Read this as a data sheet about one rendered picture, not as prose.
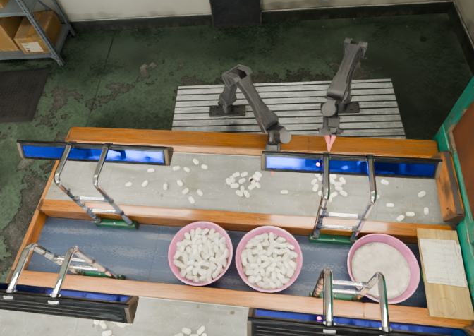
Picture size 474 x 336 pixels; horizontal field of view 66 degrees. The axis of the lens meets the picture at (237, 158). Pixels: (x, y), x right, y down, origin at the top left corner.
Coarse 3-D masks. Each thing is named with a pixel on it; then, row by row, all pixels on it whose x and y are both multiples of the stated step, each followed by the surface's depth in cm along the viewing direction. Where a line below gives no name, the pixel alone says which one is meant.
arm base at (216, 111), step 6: (210, 108) 202; (216, 108) 201; (222, 108) 195; (228, 108) 194; (234, 108) 200; (240, 108) 200; (210, 114) 199; (216, 114) 199; (222, 114) 199; (228, 114) 198; (234, 114) 198; (240, 114) 198
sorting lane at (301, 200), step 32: (192, 160) 178; (224, 160) 176; (256, 160) 175; (96, 192) 173; (128, 192) 172; (160, 192) 170; (192, 192) 169; (224, 192) 167; (256, 192) 166; (288, 192) 165; (352, 192) 162; (384, 192) 161; (416, 192) 159; (448, 224) 151
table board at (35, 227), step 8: (56, 160) 185; (48, 184) 178; (40, 216) 172; (32, 224) 167; (40, 224) 172; (32, 232) 167; (40, 232) 172; (24, 240) 164; (32, 240) 167; (16, 256) 160
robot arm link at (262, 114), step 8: (240, 64) 164; (248, 72) 157; (224, 80) 165; (232, 80) 157; (240, 80) 156; (248, 80) 157; (240, 88) 159; (248, 88) 157; (248, 96) 158; (256, 96) 158; (256, 104) 159; (264, 104) 160; (256, 112) 160; (264, 112) 160; (272, 112) 161; (256, 120) 164; (264, 120) 159; (272, 120) 161
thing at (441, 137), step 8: (440, 128) 167; (440, 136) 167; (440, 144) 167; (456, 224) 150; (464, 224) 141; (464, 232) 141; (464, 240) 140; (464, 248) 140; (472, 248) 135; (464, 256) 140; (472, 256) 134; (464, 264) 140; (472, 264) 134; (472, 272) 134; (472, 280) 133; (472, 288) 134; (472, 296) 133; (472, 304) 133
